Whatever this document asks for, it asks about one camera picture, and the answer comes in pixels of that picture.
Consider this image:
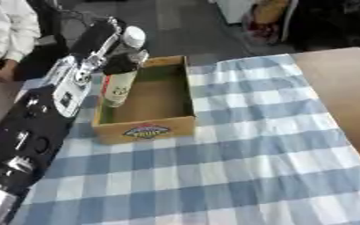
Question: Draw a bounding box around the tan cardboard box, green inside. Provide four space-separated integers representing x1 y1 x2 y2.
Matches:
89 55 198 145

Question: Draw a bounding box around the person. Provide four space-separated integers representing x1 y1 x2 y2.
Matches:
0 0 42 84

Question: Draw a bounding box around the red and yellow bag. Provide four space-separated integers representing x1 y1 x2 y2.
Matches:
241 0 299 46

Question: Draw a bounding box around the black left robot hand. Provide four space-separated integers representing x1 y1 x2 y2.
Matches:
66 16 151 76

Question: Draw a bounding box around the white cabinet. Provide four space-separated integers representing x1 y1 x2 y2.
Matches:
207 0 257 25

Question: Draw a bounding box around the white-capped bottle with pale label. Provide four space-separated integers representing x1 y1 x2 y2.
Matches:
100 25 149 109

